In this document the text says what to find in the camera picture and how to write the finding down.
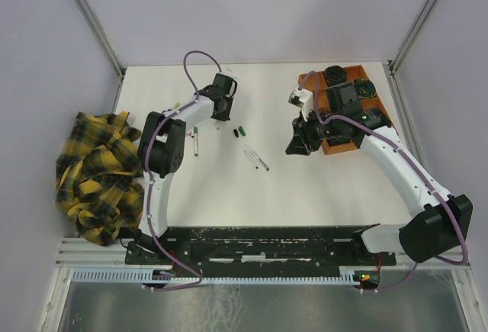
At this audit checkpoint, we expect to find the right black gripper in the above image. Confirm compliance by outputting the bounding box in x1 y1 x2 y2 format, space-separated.
285 108 342 156

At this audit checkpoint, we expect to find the black marker pen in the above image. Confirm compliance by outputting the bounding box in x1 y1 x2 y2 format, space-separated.
244 149 258 169

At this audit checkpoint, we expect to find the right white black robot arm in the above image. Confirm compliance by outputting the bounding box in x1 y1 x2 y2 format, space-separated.
285 82 473 265

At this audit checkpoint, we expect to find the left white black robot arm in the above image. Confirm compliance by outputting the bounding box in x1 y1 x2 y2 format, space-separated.
134 73 238 263

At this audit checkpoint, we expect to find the orange compartment tray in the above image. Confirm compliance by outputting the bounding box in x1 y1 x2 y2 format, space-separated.
298 68 393 149

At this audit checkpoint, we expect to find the black rolled sock top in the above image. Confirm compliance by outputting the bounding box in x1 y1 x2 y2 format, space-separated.
323 65 348 87

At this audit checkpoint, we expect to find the green blue rolled sock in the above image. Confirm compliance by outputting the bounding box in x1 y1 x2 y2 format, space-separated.
353 79 377 100

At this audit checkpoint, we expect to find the yellow plaid cloth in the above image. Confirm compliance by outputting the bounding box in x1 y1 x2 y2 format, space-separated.
55 111 144 247

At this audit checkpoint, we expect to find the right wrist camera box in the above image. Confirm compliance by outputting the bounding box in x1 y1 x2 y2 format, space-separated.
288 89 313 121

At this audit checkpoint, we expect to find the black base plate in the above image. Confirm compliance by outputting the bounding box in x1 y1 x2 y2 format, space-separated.
125 226 397 277

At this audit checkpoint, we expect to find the left aluminium frame post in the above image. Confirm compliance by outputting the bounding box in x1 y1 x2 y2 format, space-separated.
74 0 125 77

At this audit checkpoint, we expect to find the aluminium frame post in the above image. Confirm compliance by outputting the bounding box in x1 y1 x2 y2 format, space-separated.
74 0 125 77
389 0 440 75

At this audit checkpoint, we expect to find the right aluminium frame post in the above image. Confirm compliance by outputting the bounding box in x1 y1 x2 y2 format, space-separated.
389 0 440 75

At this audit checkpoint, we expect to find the white cable duct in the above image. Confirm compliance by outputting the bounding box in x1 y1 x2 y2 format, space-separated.
72 268 372 285

